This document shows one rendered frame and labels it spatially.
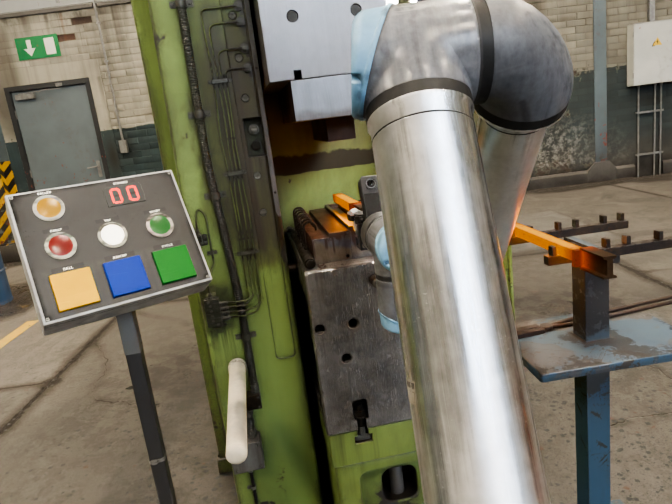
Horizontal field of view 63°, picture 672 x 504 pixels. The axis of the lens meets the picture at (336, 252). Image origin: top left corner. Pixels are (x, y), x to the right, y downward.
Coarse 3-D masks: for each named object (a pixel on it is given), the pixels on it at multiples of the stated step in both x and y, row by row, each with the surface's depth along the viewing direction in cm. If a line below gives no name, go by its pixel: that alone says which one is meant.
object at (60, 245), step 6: (54, 240) 110; (60, 240) 110; (66, 240) 111; (48, 246) 109; (54, 246) 109; (60, 246) 110; (66, 246) 110; (72, 246) 111; (54, 252) 109; (60, 252) 109; (66, 252) 110
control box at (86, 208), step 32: (32, 192) 112; (64, 192) 114; (96, 192) 117; (160, 192) 124; (32, 224) 109; (64, 224) 112; (96, 224) 115; (128, 224) 118; (32, 256) 107; (64, 256) 109; (96, 256) 112; (128, 256) 115; (192, 256) 121; (32, 288) 105; (160, 288) 116; (192, 288) 121; (64, 320) 106; (96, 320) 114
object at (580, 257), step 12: (516, 228) 138; (528, 228) 135; (528, 240) 132; (540, 240) 126; (552, 240) 122; (564, 252) 116; (576, 252) 110; (588, 252) 107; (600, 252) 105; (576, 264) 110; (588, 264) 109; (600, 264) 104; (612, 264) 102; (600, 276) 104; (612, 276) 103
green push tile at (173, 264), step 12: (156, 252) 117; (168, 252) 118; (180, 252) 120; (156, 264) 116; (168, 264) 117; (180, 264) 119; (192, 264) 120; (168, 276) 116; (180, 276) 118; (192, 276) 119
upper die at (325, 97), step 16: (304, 80) 130; (320, 80) 131; (336, 80) 132; (288, 96) 140; (304, 96) 131; (320, 96) 132; (336, 96) 132; (288, 112) 147; (304, 112) 132; (320, 112) 132; (336, 112) 133
